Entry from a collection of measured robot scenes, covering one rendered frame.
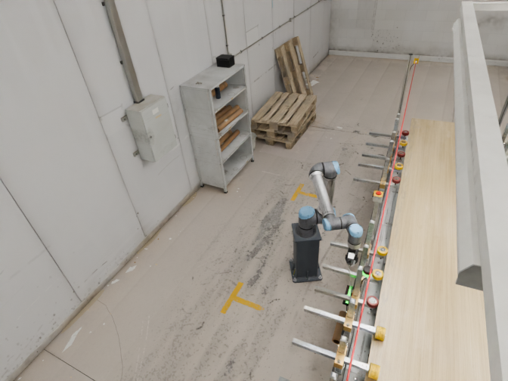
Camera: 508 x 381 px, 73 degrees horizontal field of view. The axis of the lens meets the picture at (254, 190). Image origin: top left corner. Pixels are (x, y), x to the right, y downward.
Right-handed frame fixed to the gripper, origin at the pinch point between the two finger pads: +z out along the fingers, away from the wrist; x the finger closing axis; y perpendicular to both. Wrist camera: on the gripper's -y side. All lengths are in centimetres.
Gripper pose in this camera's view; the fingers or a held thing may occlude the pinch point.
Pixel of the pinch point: (350, 265)
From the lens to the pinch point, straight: 269.9
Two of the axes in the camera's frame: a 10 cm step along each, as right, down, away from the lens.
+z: 0.8, 7.8, 6.2
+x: -9.1, -1.9, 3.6
